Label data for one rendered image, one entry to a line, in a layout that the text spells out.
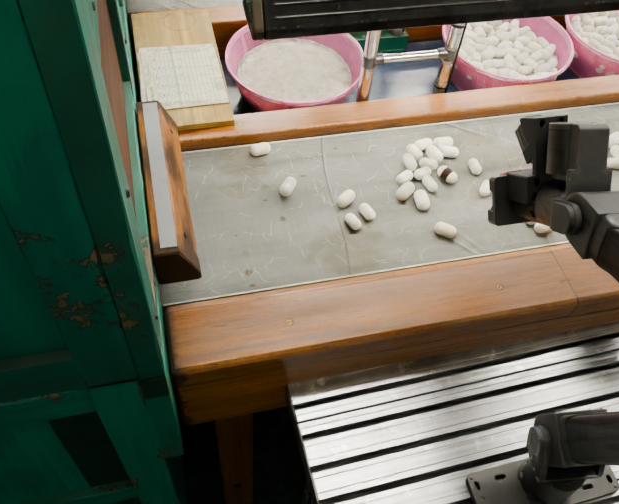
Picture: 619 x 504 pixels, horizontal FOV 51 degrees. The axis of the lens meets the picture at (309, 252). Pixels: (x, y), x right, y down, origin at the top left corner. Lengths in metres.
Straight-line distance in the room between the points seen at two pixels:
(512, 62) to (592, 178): 0.69
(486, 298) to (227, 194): 0.44
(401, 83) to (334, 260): 0.54
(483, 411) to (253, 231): 0.43
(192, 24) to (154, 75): 0.17
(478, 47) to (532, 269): 0.57
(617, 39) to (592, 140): 0.86
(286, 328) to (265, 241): 0.17
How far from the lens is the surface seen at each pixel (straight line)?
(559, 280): 1.03
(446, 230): 1.04
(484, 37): 1.48
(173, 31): 1.33
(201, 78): 1.21
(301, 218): 1.03
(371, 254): 1.00
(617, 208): 0.74
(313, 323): 0.90
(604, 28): 1.61
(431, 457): 0.95
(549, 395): 1.04
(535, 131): 0.84
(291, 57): 1.34
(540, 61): 1.47
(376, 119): 1.18
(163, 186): 0.92
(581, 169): 0.78
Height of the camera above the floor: 1.54
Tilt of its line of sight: 53 degrees down
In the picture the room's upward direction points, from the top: 7 degrees clockwise
